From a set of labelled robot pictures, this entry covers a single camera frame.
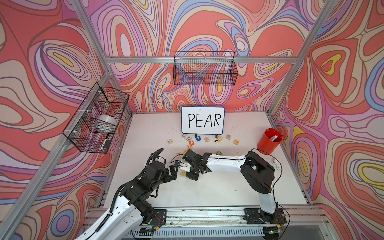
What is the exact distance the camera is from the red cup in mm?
914

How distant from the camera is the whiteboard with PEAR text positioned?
993mm

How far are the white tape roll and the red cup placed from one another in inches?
33.8

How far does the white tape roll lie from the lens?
0.71 m

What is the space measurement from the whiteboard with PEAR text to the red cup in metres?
0.27

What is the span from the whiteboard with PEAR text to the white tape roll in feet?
1.39
